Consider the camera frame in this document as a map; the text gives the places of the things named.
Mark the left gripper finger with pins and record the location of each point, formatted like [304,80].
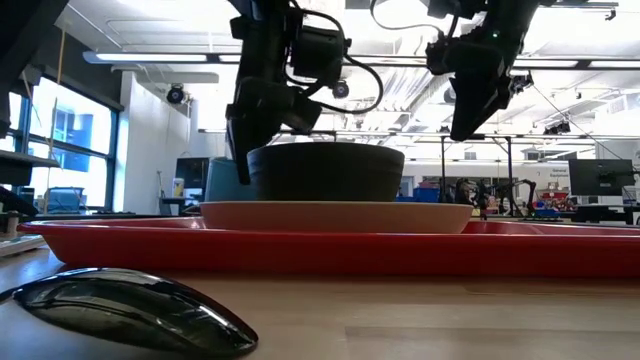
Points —
[239,150]

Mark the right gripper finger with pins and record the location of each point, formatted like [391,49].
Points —
[502,90]
[470,105]

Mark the light blue mug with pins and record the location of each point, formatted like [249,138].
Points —
[225,180]

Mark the dark grey bowl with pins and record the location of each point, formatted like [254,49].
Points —
[325,172]

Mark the beige round plate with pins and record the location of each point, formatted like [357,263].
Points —
[335,217]

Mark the red plastic tray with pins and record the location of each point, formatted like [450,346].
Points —
[300,255]

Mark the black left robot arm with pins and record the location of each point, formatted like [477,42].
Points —
[260,30]

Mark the black idle robot arm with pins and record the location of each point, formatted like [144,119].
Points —
[500,192]

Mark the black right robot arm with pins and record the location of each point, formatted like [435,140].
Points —
[505,15]

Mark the black ceiling spotlight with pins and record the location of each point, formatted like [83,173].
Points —
[340,89]
[175,94]

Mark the ceiling light strip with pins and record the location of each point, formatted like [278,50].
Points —
[150,57]

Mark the black computer monitor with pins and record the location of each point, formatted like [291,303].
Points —
[600,176]

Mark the large window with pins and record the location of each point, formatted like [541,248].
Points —
[70,140]

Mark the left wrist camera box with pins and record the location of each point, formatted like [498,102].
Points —
[317,52]

